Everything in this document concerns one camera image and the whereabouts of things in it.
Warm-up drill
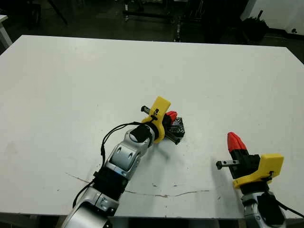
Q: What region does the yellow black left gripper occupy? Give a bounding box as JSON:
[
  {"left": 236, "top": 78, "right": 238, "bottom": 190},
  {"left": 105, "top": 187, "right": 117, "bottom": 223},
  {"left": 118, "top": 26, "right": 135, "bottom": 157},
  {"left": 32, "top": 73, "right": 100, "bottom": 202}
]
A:
[{"left": 141, "top": 96, "right": 181, "bottom": 145}]

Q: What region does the grey metal stand post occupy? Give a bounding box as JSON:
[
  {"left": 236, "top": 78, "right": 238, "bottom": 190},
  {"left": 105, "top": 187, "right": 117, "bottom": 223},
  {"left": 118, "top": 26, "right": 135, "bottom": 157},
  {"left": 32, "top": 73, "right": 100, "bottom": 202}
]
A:
[{"left": 174, "top": 16, "right": 183, "bottom": 42}]

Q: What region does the black slanted stand leg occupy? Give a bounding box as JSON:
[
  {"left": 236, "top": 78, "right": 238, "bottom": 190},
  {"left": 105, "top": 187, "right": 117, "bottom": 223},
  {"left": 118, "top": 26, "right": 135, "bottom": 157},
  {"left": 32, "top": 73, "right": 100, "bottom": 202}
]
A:
[{"left": 47, "top": 0, "right": 68, "bottom": 25}]

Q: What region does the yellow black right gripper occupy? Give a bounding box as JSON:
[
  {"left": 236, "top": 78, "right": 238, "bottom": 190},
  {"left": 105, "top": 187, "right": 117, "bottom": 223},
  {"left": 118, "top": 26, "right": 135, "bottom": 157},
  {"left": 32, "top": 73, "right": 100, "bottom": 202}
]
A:
[{"left": 216, "top": 132, "right": 285, "bottom": 190}]

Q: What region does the black wheeled cart frame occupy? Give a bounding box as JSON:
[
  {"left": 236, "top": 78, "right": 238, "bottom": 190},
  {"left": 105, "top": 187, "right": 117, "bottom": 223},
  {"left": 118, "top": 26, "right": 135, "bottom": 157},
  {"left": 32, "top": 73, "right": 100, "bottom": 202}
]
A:
[{"left": 122, "top": 0, "right": 179, "bottom": 23}]

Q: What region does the white side desk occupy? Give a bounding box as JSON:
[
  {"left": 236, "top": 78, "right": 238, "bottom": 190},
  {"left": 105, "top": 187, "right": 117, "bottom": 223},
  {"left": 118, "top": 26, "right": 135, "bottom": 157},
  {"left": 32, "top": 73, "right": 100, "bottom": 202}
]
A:
[{"left": 0, "top": 14, "right": 12, "bottom": 48}]

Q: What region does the black box lid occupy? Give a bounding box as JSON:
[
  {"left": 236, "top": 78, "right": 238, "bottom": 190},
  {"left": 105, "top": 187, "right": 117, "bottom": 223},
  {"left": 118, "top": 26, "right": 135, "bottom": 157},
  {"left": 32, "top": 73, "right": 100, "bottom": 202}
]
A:
[{"left": 167, "top": 116, "right": 186, "bottom": 138}]

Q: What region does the black bundle by wall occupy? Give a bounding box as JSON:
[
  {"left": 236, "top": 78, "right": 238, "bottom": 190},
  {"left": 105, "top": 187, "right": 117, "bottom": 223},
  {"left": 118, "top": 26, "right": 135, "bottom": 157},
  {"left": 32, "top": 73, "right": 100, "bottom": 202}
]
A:
[{"left": 242, "top": 10, "right": 270, "bottom": 41}]

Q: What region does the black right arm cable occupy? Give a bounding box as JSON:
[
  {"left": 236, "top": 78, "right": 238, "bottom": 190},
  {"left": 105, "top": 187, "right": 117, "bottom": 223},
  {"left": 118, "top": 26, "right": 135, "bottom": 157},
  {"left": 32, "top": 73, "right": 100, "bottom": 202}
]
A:
[{"left": 276, "top": 201, "right": 304, "bottom": 218}]

